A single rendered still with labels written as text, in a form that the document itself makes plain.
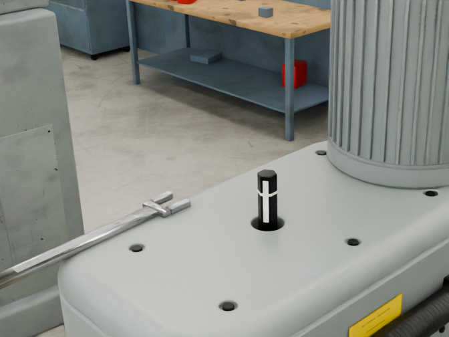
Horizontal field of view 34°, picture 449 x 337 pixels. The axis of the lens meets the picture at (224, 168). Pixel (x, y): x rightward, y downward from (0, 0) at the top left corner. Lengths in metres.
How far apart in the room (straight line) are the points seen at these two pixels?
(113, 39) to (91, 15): 0.39
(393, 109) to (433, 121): 0.05
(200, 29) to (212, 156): 2.31
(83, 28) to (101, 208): 3.56
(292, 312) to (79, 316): 0.21
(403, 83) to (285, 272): 0.26
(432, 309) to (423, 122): 0.21
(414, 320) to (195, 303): 0.25
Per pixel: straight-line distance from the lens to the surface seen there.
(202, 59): 7.11
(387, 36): 0.85
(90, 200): 5.14
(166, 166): 5.52
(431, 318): 0.85
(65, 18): 8.52
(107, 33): 8.29
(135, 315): 0.70
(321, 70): 6.56
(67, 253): 0.79
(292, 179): 0.92
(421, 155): 0.90
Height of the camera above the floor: 2.29
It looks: 25 degrees down
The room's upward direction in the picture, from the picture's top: 2 degrees counter-clockwise
